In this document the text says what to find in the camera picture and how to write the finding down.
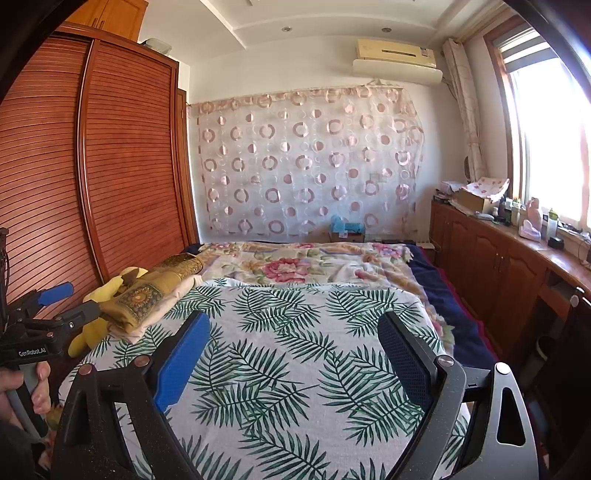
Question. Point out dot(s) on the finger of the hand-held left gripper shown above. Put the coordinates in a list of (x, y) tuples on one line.
[(55, 294), (81, 316)]

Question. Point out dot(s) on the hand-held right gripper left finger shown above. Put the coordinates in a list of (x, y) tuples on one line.
[(180, 364)]

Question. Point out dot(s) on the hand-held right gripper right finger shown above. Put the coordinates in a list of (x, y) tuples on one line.
[(406, 360)]

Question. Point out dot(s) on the golden patterned garment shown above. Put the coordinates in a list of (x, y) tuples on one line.
[(147, 290)]

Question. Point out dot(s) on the person's left hand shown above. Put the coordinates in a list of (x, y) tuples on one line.
[(41, 387)]

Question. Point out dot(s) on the yellow plush toy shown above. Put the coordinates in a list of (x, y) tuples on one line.
[(111, 288)]

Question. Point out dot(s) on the navy blue blanket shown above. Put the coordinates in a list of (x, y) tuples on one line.
[(443, 286)]

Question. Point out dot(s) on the palm leaf printed bedsheet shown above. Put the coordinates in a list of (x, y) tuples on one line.
[(286, 369)]

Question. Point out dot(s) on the low wooden cabinet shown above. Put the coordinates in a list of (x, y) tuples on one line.
[(489, 267)]

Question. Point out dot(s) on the brown box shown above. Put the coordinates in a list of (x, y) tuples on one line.
[(346, 237)]

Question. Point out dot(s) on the wooden louvered wardrobe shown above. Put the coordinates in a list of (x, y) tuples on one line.
[(92, 161)]

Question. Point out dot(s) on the floral quilt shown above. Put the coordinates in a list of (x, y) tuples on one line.
[(300, 265)]

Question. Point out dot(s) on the blue toy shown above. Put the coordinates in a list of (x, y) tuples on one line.
[(346, 225)]

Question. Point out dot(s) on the cardboard box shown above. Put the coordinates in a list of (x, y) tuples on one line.
[(473, 202)]

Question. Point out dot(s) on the small black box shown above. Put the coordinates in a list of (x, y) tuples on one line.
[(556, 242)]

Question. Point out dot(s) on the white bottle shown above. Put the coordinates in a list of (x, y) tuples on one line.
[(552, 226)]

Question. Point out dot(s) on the grey round object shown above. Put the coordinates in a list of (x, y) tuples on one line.
[(467, 167)]

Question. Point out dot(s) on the circle-patterned sheer curtain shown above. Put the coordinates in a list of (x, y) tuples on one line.
[(304, 161)]

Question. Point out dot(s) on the patterned window curtain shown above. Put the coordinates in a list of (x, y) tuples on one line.
[(466, 106)]

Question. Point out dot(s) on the white storage box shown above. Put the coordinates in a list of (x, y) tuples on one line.
[(157, 45)]

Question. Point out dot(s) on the wooden framed window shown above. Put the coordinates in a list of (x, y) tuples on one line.
[(549, 124)]

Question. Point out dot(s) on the wooden overhead cabinet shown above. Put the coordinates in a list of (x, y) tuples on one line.
[(111, 18)]

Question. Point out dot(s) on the beige air conditioner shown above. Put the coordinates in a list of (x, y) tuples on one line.
[(397, 60)]

